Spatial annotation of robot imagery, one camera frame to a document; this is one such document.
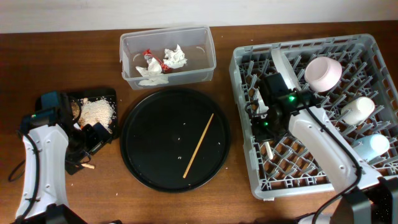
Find rice and peanut shells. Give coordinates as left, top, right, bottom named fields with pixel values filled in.
left=77, top=98, right=115, bottom=134

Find grey plate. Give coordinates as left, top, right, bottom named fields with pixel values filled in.
left=269, top=49, right=296, bottom=116

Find pink bowl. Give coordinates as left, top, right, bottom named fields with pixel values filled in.
left=304, top=57, right=342, bottom=92

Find white tissue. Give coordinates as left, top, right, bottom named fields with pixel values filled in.
left=163, top=45, right=187, bottom=69
left=136, top=58, right=169, bottom=86

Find white cup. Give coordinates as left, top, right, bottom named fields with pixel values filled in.
left=341, top=96, right=376, bottom=125

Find red snack wrapper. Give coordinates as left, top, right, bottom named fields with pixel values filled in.
left=143, top=49, right=172, bottom=73

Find light blue cup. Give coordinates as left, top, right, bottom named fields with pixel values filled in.
left=353, top=134, right=390, bottom=161

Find white plastic fork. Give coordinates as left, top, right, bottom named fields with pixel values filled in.
left=264, top=141, right=274, bottom=160

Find brown walnut shell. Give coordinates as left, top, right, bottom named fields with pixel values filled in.
left=70, top=101, right=80, bottom=119

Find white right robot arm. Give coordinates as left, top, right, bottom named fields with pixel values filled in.
left=254, top=89, right=397, bottom=224

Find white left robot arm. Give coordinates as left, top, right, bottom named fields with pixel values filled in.
left=15, top=106, right=113, bottom=223

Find grey dishwasher rack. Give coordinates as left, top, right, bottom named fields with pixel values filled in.
left=229, top=34, right=397, bottom=200

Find stray peanut shell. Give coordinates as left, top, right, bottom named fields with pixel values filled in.
left=81, top=163, right=95, bottom=169

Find black rectangular tray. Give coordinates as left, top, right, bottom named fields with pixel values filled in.
left=35, top=87, right=119, bottom=141

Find wooden chopstick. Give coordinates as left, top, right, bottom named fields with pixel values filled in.
left=183, top=113, right=215, bottom=179

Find round black tray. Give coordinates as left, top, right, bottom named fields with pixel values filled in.
left=120, top=88, right=231, bottom=193

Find clear plastic bin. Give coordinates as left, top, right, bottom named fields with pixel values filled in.
left=119, top=26, right=216, bottom=90

